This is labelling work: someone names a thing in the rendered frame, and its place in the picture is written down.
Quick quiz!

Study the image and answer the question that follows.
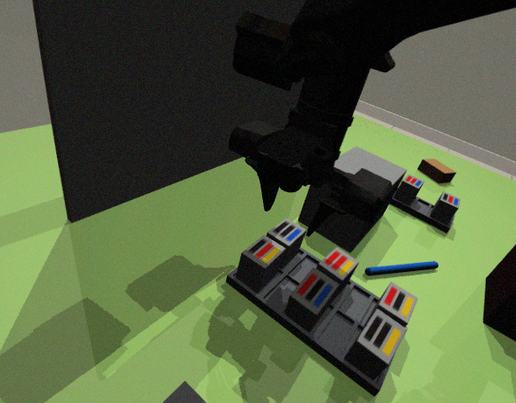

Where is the blue rod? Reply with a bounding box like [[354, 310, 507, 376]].
[[365, 261, 439, 275]]

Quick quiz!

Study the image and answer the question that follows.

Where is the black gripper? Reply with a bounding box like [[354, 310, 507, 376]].
[[229, 98, 393, 237]]

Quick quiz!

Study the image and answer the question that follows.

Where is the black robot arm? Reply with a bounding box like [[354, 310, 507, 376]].
[[233, 0, 516, 192]]

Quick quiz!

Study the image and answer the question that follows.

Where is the brown rectangular block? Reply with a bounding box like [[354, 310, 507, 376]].
[[418, 159, 456, 183]]

